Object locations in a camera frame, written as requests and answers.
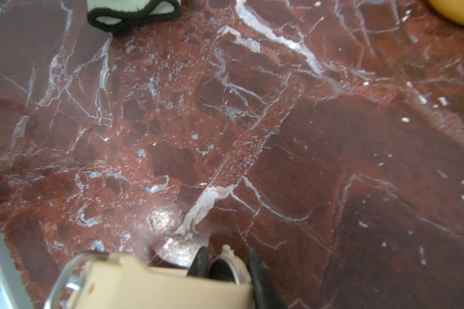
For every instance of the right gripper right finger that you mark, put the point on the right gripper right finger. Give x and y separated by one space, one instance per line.
265 291

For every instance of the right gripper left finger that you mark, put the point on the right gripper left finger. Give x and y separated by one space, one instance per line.
200 265

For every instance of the cream strap watch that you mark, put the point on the cream strap watch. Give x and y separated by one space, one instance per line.
102 280

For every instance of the yellow plastic storage box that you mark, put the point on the yellow plastic storage box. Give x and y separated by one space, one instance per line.
450 9

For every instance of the green work glove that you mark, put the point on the green work glove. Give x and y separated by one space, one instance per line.
116 16

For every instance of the aluminium front rail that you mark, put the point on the aluminium front rail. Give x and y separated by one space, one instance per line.
4 266

